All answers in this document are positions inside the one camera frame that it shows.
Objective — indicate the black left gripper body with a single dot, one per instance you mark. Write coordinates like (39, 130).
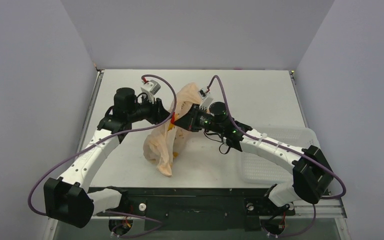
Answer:
(142, 111)

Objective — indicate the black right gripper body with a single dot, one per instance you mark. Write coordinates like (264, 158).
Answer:
(191, 117)

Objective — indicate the orange translucent plastic bag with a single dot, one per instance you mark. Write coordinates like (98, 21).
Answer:
(167, 141)

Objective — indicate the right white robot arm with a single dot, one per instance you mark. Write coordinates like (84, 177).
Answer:
(311, 173)

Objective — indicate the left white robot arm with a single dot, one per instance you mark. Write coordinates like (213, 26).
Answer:
(67, 198)

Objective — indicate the red fake fruit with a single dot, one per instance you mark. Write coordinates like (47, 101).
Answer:
(173, 118)

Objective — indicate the white perforated plastic tray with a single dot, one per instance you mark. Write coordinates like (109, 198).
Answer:
(257, 170)

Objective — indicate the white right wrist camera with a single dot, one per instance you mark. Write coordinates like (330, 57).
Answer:
(206, 99)

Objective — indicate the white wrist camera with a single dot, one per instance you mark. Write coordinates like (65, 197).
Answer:
(150, 88)
(206, 99)

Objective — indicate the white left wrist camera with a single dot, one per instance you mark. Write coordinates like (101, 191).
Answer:
(150, 88)

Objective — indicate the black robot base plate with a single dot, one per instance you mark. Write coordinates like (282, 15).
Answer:
(198, 209)

